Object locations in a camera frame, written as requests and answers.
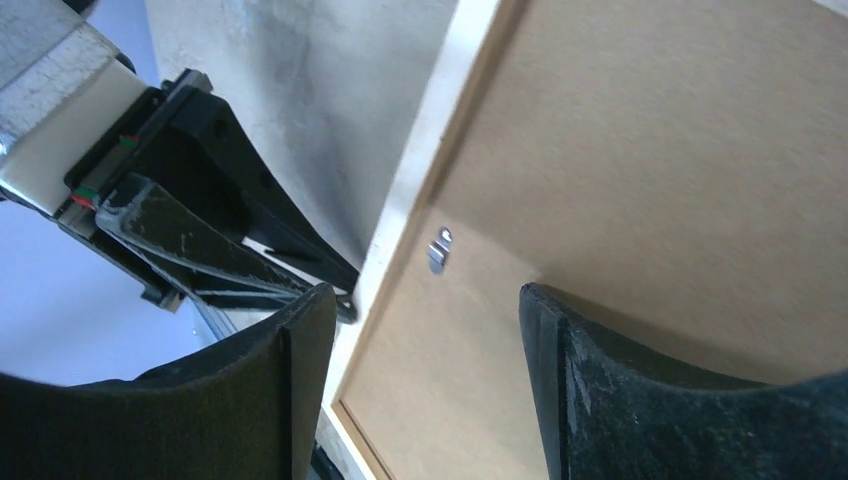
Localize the small metal frame clip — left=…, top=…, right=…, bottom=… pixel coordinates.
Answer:
left=427, top=227, right=453, bottom=275

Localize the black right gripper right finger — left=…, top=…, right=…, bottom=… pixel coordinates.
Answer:
left=519, top=283, right=847, bottom=479

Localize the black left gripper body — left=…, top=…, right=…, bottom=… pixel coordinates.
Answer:
left=1, top=1, right=211, bottom=311

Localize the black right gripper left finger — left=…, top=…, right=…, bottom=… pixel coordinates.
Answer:
left=1, top=284, right=338, bottom=479

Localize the light wooden picture frame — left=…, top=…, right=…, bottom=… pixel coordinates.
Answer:
left=316, top=1, right=526, bottom=479

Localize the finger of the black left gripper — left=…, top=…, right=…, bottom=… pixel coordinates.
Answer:
left=95, top=174, right=320, bottom=312
left=132, top=89, right=359, bottom=292

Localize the brown cardboard backing board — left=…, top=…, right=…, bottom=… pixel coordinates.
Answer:
left=342, top=1, right=847, bottom=479

